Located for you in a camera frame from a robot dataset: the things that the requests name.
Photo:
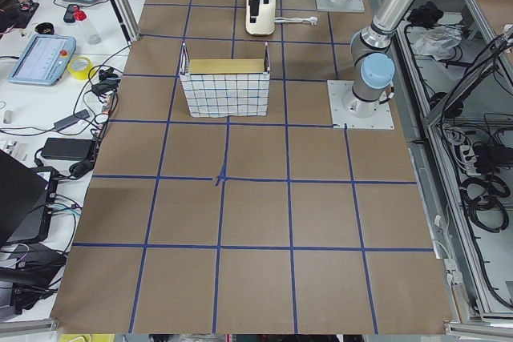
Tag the white toaster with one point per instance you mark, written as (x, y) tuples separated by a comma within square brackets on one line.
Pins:
[(263, 24)]

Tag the grid pattern storage basket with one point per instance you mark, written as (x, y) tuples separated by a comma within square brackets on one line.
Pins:
[(223, 87)]

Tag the clear bottle red cap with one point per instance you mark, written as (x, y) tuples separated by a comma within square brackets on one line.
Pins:
[(86, 26)]

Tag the yellow tape roll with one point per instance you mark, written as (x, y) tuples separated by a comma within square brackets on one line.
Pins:
[(81, 68)]

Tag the crumpled white cloth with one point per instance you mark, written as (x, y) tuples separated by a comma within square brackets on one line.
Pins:
[(439, 43)]

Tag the blue teach pendant near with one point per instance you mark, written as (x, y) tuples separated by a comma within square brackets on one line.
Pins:
[(44, 60)]

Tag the black power adapter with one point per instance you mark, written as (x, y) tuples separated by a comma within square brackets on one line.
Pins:
[(67, 149)]

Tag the black laptop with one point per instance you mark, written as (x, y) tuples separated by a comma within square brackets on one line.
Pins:
[(26, 196)]

